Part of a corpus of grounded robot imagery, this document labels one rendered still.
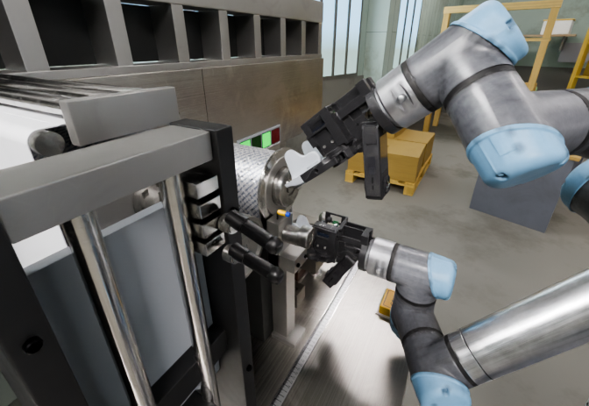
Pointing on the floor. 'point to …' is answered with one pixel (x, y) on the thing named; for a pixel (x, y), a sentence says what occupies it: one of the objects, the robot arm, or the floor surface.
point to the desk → (525, 198)
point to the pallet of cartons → (400, 159)
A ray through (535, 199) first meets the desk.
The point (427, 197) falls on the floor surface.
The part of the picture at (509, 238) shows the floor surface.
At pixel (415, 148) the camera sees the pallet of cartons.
